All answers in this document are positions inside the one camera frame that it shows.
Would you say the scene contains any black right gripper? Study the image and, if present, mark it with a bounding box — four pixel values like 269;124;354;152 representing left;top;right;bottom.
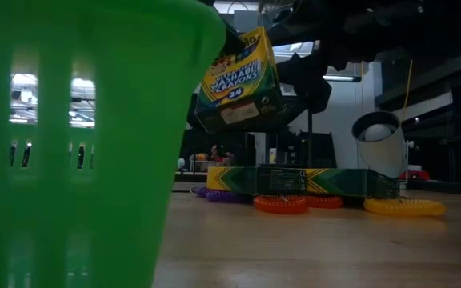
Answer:
218;0;376;116

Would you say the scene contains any yellow green Crayola crayon box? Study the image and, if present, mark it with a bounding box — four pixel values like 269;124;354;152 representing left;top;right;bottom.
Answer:
193;26;286;134
206;166;400;200

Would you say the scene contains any red spiral wrist coil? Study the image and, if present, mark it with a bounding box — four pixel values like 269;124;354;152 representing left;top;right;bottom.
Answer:
253;194;311;215
306;194;344;210

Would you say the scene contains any green plastic basket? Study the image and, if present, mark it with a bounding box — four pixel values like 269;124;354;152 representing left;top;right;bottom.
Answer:
0;0;227;288

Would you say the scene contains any yellow spiral wrist coil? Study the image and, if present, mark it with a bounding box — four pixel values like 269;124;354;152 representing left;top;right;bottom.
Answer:
363;198;447;218

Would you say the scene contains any long ceiling light strip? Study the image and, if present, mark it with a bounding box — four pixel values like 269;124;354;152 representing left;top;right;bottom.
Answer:
321;74;363;83

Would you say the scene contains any black equipment case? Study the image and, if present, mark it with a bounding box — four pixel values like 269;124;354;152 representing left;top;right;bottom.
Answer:
297;130;339;170

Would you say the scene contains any red object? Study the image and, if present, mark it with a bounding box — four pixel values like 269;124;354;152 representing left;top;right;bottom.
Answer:
398;170;431;181

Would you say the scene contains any yellow hanging cable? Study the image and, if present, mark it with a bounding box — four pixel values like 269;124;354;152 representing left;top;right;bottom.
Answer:
400;58;415;122

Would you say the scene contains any black aluminium table frame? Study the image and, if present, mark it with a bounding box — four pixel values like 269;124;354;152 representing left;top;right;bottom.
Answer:
172;170;461;195

